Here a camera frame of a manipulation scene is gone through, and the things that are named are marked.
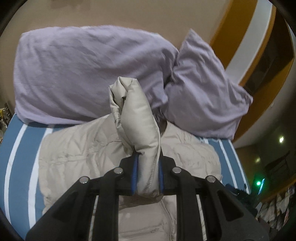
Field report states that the beige puffer jacket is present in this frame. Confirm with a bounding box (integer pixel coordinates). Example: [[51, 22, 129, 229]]
[[39, 77, 221, 240]]

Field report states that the blue white striped bedsheet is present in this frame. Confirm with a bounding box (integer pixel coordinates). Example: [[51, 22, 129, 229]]
[[1, 115, 250, 238]]

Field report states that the lavender pillow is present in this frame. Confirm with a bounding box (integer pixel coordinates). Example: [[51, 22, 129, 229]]
[[161, 29, 253, 140]]

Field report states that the lavender duvet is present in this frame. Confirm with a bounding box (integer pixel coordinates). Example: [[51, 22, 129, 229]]
[[13, 26, 178, 125]]

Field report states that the orange wooden door frame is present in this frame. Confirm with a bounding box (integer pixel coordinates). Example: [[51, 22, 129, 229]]
[[210, 1, 295, 147]]

